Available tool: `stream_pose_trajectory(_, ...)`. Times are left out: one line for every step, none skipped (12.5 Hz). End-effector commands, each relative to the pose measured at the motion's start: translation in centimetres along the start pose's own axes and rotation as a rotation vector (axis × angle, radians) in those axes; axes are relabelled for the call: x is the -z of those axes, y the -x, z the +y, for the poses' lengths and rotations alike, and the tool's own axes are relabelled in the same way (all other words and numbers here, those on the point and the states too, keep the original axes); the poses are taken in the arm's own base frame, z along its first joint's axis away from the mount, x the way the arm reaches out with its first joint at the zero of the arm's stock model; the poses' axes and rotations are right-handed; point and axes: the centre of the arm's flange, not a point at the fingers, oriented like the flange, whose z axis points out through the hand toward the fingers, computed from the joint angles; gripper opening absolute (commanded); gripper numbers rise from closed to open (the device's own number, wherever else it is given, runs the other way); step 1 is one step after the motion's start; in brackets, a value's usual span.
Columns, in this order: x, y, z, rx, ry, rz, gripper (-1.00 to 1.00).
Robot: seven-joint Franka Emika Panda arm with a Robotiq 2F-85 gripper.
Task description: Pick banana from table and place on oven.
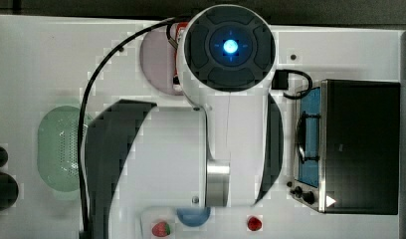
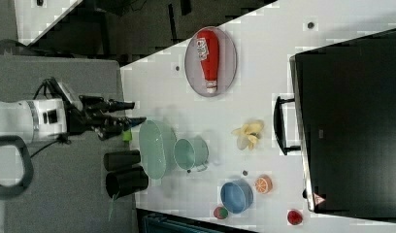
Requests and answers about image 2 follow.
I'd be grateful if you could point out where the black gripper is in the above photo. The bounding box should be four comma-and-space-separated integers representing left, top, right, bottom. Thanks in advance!
62, 95, 147, 140

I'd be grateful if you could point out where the yellow plush peeled banana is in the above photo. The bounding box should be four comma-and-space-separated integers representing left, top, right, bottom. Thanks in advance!
232, 120, 264, 150

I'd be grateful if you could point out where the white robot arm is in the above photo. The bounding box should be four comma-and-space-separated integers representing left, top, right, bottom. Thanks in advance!
0, 95, 147, 144

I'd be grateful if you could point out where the black toaster oven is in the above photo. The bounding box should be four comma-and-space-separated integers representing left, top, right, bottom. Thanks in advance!
274, 28, 396, 223

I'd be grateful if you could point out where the small black cylinder container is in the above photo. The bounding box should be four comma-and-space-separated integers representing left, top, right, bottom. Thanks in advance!
103, 150, 141, 171

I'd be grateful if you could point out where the green oval colander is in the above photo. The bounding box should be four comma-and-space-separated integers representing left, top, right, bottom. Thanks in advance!
139, 120, 177, 180

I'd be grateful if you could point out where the large black cylinder container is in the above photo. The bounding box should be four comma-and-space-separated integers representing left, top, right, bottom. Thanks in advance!
106, 167, 149, 198

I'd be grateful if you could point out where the red ketchup bottle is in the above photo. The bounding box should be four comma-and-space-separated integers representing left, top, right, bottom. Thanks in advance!
196, 29, 219, 93

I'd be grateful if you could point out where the red green apple toy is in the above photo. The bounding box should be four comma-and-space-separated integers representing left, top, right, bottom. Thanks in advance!
214, 207, 228, 219

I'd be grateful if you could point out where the blue cup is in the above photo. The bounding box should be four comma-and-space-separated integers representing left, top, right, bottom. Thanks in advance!
220, 180, 253, 215

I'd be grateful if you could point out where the orange slice toy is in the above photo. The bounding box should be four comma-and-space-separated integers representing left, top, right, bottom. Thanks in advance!
254, 175, 273, 194

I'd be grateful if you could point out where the red strawberry toy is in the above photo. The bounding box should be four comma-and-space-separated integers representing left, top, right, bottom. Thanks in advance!
287, 210, 303, 225

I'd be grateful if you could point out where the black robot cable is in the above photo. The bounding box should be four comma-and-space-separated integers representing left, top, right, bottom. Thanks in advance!
0, 77, 73, 199

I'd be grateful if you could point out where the green cup with handle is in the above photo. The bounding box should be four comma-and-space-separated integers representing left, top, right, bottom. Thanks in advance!
174, 136, 209, 173

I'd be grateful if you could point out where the blue metal frame rail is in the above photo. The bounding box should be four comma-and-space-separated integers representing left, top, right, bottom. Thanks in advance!
141, 213, 252, 233

